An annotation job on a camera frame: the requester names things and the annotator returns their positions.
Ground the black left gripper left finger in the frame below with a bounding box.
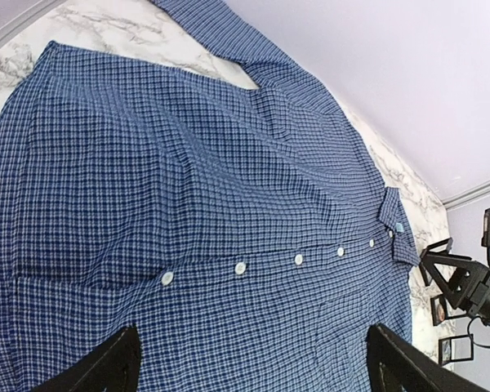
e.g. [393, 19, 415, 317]
[33, 326, 141, 392]

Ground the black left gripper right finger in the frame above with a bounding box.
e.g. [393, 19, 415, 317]
[367, 323, 487, 392]

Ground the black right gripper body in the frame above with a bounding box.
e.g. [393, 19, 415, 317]
[457, 263, 490, 323]

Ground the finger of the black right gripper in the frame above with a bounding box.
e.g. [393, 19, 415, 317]
[420, 249, 480, 310]

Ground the blue checked shirt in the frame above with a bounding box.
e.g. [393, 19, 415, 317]
[0, 1, 419, 391]

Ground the brown round brooch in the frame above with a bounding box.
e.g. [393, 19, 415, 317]
[433, 304, 446, 325]

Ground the white blue round brooch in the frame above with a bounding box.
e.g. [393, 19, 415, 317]
[439, 340, 452, 366]

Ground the black frame stand far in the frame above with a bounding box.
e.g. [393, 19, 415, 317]
[419, 237, 453, 287]

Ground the black frame stand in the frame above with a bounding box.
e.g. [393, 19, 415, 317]
[438, 334, 474, 367]
[430, 294, 466, 327]
[419, 237, 453, 287]

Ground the black frame stand middle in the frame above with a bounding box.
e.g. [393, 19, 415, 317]
[430, 294, 466, 327]

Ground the black frame stand near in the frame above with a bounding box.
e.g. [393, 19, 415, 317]
[438, 334, 474, 367]

